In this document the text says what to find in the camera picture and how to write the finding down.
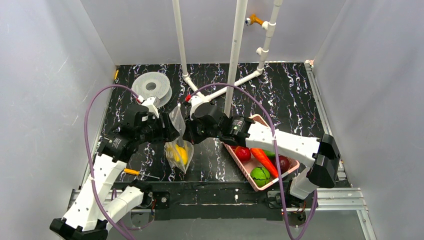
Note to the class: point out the green striped toy watermelon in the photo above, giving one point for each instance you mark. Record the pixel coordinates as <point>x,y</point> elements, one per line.
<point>261,176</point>

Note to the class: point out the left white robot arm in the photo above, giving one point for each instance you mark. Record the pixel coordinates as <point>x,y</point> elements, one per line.
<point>87,218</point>

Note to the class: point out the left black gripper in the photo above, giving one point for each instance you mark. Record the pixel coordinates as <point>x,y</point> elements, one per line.
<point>170,129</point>

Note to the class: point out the white filament spool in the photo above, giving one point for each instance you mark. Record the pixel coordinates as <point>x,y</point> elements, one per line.
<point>153,84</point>

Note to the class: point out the red toy apple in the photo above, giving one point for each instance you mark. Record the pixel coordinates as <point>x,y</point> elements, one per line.
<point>243,154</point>

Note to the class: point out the pink plastic basket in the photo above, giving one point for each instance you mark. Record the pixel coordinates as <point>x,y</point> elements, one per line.
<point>247,167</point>

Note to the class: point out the clear dotted zip bag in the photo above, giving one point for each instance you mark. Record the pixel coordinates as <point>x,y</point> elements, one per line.
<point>179,123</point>

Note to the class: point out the yellow handled screwdriver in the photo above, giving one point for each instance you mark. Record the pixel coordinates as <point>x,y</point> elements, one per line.
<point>139,174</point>

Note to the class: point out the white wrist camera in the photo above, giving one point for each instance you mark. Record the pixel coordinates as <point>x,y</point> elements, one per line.
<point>192,102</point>
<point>149,103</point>

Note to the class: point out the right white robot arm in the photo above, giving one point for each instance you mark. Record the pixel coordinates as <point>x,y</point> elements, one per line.
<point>321,156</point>

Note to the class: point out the dark red toy fruit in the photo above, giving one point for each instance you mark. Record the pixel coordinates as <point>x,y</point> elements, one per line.
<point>284,163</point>

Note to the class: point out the orange toy carrot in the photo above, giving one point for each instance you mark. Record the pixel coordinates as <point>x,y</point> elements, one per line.
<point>262,158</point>

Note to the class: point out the green toy mango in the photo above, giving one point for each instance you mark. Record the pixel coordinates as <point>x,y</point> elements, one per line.
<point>269,154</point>

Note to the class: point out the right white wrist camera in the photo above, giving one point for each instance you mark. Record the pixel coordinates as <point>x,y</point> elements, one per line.
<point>192,102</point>

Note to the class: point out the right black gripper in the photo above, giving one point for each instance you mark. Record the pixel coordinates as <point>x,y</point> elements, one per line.
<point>189,131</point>

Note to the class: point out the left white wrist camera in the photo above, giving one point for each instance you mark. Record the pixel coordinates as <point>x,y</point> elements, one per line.
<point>149,103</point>

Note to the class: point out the yellow toy banana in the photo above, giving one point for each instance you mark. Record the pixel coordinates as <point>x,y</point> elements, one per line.
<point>177,154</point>

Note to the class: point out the orange wall hook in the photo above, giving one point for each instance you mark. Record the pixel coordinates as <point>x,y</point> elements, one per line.
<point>253,19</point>

